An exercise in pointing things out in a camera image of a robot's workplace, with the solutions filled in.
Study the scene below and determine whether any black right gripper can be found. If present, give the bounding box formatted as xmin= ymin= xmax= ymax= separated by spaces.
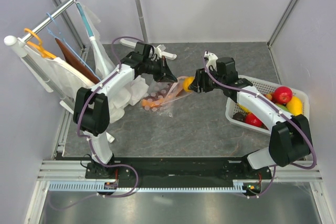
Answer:
xmin=188 ymin=66 xmax=225 ymax=93

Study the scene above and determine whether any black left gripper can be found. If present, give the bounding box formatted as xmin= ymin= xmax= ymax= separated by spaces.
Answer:
xmin=143 ymin=56 xmax=177 ymax=83

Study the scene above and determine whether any orange citrus fruit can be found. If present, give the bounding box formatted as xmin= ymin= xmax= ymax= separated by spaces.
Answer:
xmin=182 ymin=77 xmax=195 ymax=92

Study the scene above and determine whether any clear pink-dotted zip bag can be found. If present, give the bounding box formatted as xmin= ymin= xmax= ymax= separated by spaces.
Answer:
xmin=140 ymin=76 xmax=195 ymax=117

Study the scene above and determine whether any orange carrot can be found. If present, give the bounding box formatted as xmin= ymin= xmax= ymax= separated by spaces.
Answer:
xmin=140 ymin=87 xmax=184 ymax=111

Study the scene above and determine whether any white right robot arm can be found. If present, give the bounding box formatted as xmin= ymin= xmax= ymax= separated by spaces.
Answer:
xmin=187 ymin=51 xmax=317 ymax=179

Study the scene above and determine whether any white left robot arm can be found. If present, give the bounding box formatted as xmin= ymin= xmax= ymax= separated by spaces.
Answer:
xmin=73 ymin=41 xmax=177 ymax=178

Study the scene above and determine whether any dark purple mangosteen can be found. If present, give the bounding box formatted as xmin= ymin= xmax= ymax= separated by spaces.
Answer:
xmin=233 ymin=112 xmax=245 ymax=122

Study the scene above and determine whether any yellow corn cob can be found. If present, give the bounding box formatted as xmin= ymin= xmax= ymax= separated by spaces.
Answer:
xmin=238 ymin=104 xmax=250 ymax=113

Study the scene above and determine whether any teal hanger with white cloth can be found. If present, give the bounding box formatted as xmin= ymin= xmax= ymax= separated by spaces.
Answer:
xmin=76 ymin=2 xmax=116 ymax=80

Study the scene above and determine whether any red tomato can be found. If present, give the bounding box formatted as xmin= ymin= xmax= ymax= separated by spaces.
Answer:
xmin=245 ymin=113 xmax=263 ymax=127

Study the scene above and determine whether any red apple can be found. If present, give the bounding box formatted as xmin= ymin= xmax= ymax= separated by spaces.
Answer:
xmin=272 ymin=86 xmax=293 ymax=104

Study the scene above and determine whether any green leafy vegetable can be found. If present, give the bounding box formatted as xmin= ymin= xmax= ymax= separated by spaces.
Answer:
xmin=275 ymin=103 xmax=289 ymax=112

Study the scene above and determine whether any white plastic basket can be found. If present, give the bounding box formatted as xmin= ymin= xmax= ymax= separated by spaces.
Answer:
xmin=225 ymin=75 xmax=310 ymax=136

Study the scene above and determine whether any white garment on hanger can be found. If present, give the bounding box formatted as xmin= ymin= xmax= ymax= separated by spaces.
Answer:
xmin=18 ymin=45 xmax=94 ymax=112

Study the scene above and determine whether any brown garment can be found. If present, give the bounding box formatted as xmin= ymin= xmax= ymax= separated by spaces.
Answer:
xmin=55 ymin=38 xmax=100 ymax=84

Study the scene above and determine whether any yellow mango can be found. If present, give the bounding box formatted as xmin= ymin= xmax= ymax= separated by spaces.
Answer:
xmin=286 ymin=96 xmax=303 ymax=116

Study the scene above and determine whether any orange hanger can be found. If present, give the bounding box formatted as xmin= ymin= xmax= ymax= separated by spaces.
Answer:
xmin=24 ymin=28 xmax=57 ymax=60

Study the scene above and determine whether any metal clothes rack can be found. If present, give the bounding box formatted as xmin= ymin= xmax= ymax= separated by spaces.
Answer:
xmin=3 ymin=0 xmax=177 ymax=143

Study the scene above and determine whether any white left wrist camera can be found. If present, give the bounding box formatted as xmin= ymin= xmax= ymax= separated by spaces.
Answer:
xmin=153 ymin=44 xmax=166 ymax=61

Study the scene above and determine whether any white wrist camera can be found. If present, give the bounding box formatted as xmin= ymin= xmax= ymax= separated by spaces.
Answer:
xmin=153 ymin=44 xmax=166 ymax=61
xmin=204 ymin=51 xmax=218 ymax=71

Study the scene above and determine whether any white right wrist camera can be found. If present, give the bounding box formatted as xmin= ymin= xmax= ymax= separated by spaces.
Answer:
xmin=204 ymin=51 xmax=218 ymax=71

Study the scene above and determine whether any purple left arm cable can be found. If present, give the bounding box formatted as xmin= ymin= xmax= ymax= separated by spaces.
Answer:
xmin=76 ymin=36 xmax=148 ymax=141

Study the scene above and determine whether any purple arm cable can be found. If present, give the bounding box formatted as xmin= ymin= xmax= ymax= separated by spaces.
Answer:
xmin=76 ymin=36 xmax=148 ymax=141
xmin=203 ymin=50 xmax=316 ymax=169

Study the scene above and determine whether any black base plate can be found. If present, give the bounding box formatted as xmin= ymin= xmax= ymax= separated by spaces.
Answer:
xmin=85 ymin=157 xmax=271 ymax=187

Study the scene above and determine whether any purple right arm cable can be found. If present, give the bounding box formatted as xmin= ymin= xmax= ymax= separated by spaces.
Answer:
xmin=203 ymin=50 xmax=316 ymax=169

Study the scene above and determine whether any blue wire hanger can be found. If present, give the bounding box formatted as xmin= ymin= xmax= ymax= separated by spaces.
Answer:
xmin=46 ymin=13 xmax=101 ymax=81

